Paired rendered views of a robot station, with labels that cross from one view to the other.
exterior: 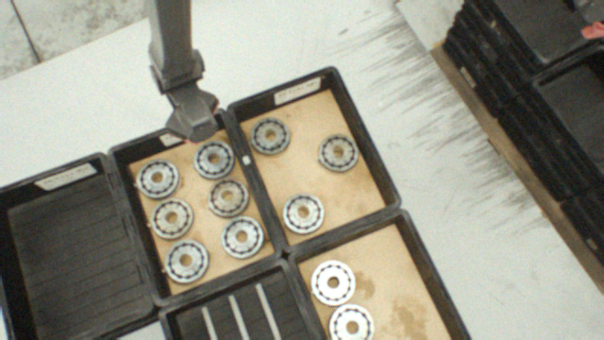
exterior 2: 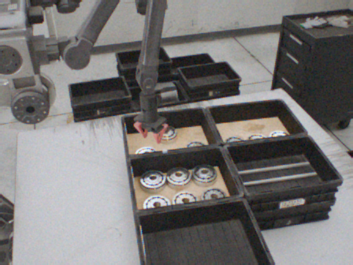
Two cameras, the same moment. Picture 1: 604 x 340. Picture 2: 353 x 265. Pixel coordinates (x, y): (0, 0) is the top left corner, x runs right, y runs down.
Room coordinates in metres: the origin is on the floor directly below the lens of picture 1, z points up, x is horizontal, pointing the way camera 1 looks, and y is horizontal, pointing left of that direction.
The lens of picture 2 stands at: (0.11, 1.30, 1.94)
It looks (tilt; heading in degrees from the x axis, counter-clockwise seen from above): 37 degrees down; 281
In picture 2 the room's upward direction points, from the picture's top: straight up
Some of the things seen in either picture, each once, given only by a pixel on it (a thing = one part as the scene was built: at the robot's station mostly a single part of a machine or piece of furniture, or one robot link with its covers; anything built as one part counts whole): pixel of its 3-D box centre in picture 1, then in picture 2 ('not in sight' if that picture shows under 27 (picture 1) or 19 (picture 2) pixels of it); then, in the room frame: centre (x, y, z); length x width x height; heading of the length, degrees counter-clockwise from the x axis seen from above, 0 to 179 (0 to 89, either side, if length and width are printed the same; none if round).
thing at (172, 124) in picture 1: (188, 106); (150, 114); (0.42, 0.21, 1.17); 0.10 x 0.07 x 0.07; 156
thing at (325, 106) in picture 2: not in sight; (320, 76); (-0.50, -1.61, 0.45); 0.60 x 0.45 x 0.90; 28
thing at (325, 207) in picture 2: not in sight; (274, 192); (-0.07, 0.09, 0.76); 0.40 x 0.30 x 0.12; 22
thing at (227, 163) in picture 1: (213, 159); (153, 179); (0.42, 0.21, 0.86); 0.10 x 0.10 x 0.01
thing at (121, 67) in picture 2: not in sight; (144, 82); (0.91, -1.37, 0.37); 0.40 x 0.30 x 0.45; 28
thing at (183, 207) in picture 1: (172, 217); (185, 201); (0.27, 0.31, 0.86); 0.10 x 0.10 x 0.01
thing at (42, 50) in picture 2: not in sight; (44, 50); (0.71, 0.33, 1.45); 0.09 x 0.08 x 0.12; 118
